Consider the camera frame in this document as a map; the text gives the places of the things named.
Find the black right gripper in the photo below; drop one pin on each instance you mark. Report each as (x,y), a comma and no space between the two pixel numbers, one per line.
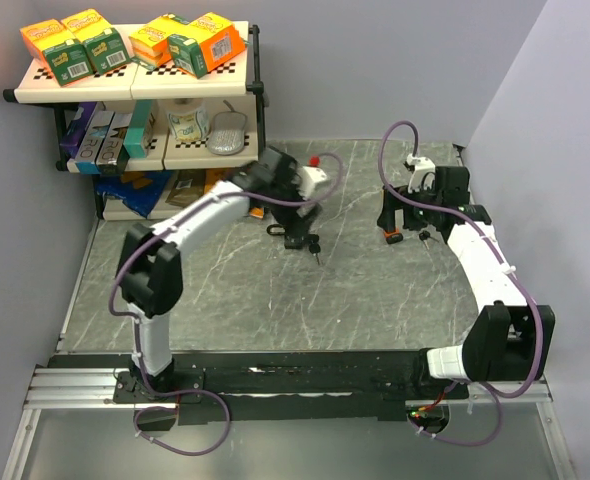
(386,220)

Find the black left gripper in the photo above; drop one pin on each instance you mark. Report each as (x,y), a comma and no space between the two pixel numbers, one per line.
(296,225)

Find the black padlock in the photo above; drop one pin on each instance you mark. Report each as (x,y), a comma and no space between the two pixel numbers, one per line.
(278,230)

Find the orange padlock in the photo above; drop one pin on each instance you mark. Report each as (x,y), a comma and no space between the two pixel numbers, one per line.
(393,236)

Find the black padlock key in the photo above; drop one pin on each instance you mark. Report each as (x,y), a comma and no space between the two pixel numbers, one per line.
(315,249)

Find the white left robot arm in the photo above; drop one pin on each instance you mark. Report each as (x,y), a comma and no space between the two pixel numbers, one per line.
(149,276)

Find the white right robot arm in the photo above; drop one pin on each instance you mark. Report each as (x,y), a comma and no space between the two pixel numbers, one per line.
(507,346)

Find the orange honey dijon bag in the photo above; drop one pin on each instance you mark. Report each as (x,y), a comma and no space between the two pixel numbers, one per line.
(212,176)

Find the olive brown snack bag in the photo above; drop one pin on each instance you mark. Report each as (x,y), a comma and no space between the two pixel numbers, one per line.
(187,188)

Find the silver mesh pouch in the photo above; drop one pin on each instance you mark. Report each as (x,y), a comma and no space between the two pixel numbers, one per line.
(228,129)

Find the paper towel roll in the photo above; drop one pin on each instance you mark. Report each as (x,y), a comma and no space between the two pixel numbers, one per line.
(188,119)

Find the beige three-tier shelf rack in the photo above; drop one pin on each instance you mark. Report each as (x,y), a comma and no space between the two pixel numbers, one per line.
(144,93)

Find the grey black box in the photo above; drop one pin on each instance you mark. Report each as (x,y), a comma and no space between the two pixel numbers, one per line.
(113,157)

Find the orange green sponge box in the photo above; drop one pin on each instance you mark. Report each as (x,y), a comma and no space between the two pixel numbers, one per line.
(103,44)
(200,46)
(58,50)

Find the white grey box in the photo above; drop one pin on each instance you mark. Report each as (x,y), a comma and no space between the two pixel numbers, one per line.
(85,160)

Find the yellow orange sponge pack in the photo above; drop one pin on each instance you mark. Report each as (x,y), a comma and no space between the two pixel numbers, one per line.
(150,41)

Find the purple box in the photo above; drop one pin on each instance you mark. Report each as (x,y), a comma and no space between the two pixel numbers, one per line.
(77,127)

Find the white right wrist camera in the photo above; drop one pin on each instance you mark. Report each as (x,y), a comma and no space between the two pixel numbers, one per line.
(423,172)

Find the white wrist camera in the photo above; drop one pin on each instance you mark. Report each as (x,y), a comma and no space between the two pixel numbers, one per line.
(423,172)
(311,180)

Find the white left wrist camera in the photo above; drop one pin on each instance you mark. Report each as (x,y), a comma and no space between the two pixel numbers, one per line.
(311,180)

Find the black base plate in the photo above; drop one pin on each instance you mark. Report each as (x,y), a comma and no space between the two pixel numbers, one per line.
(203,387)

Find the aluminium rail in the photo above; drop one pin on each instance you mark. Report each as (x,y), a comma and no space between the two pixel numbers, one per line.
(61,388)

